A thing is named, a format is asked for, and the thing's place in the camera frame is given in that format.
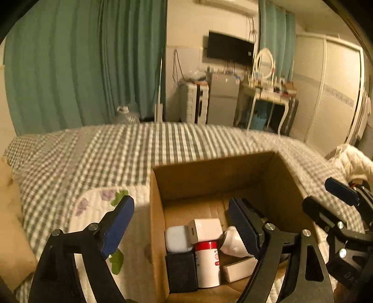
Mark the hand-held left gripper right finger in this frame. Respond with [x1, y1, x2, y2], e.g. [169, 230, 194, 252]
[228, 197, 334, 303]

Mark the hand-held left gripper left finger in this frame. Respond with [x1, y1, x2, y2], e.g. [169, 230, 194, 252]
[28, 195, 135, 303]

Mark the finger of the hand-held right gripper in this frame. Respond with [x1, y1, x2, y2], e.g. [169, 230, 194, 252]
[302, 196, 373, 242]
[325, 177, 373, 210]

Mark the white rounded device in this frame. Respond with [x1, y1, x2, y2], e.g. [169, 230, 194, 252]
[218, 226, 257, 258]

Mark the white power adapter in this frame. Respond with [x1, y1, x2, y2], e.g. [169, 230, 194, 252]
[187, 218, 223, 244]

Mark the small white box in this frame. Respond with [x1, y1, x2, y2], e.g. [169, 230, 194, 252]
[223, 256, 260, 283]

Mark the white bottle with red label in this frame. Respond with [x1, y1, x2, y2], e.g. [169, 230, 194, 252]
[194, 241, 221, 289]

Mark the light blue earbuds case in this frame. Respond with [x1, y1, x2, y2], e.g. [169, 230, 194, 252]
[166, 225, 193, 252]

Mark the brown cardboard box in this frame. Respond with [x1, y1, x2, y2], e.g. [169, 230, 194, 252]
[149, 151, 330, 303]

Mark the small black block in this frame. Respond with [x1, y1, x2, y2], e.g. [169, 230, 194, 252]
[166, 251, 199, 294]

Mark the floral quilted mat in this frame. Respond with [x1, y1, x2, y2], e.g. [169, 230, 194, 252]
[70, 186, 152, 303]

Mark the white puffer jacket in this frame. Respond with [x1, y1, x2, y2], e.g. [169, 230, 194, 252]
[325, 144, 373, 181]

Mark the white hanging cloth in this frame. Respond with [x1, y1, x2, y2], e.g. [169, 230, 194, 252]
[357, 87, 373, 140]

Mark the grey checkered bed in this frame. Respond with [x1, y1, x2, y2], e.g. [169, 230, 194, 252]
[0, 121, 368, 303]

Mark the dark checkered suitcase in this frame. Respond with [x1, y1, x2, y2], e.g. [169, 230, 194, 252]
[281, 97, 299, 136]

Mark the blue waste bin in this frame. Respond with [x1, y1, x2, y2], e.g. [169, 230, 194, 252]
[252, 112, 267, 130]

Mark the beige pillow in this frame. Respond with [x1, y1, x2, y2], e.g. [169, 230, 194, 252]
[0, 157, 38, 289]

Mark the clear water jug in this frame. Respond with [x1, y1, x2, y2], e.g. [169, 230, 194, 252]
[112, 105, 140, 126]

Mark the white dressing table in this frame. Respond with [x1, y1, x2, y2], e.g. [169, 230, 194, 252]
[237, 83, 296, 136]

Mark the small silver fridge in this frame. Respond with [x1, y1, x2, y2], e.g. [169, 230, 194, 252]
[206, 73, 244, 126]

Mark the white ribbed suitcase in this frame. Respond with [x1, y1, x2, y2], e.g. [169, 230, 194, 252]
[181, 82, 210, 124]

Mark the white oval vanity mirror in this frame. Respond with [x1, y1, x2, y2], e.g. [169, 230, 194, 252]
[255, 48, 277, 80]

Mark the clear plastic bag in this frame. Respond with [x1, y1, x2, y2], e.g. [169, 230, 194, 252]
[185, 69, 206, 83]

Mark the narrow green curtain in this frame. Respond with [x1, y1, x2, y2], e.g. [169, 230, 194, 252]
[259, 0, 296, 82]

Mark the green corner curtain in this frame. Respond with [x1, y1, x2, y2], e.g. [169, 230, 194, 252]
[99, 0, 168, 123]

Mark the wide green curtain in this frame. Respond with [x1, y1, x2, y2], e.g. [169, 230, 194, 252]
[3, 0, 117, 136]

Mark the white air conditioner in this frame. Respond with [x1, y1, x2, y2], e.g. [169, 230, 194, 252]
[200, 0, 259, 15]

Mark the hanging wall cable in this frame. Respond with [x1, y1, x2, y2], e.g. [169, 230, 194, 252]
[173, 49, 180, 83]

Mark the black wall television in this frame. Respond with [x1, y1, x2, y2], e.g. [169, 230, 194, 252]
[207, 30, 255, 66]

